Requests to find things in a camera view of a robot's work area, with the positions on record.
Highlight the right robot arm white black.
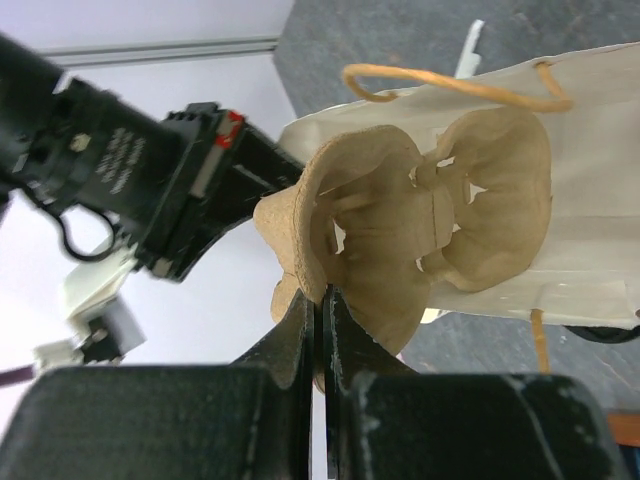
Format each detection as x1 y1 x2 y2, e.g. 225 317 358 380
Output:
1 38 303 282

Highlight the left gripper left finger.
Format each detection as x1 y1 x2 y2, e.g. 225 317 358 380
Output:
1 294 314 480

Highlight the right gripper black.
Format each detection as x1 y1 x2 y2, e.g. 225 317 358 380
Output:
136 102 303 282

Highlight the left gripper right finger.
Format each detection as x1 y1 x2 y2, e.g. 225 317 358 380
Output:
322 287 629 479

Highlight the orange wooden compartment tray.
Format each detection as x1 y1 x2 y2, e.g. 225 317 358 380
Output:
607 412 640 448

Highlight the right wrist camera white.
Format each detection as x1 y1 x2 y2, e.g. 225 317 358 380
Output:
33 248 146 376

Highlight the brown paper bag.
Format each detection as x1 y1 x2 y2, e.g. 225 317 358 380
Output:
277 42 640 374

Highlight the white stir stick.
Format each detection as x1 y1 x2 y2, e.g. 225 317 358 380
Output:
454 19 485 79

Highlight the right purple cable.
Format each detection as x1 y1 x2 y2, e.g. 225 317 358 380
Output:
0 365 39 387

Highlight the cardboard cup carrier tray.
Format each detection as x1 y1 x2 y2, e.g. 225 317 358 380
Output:
253 107 552 354

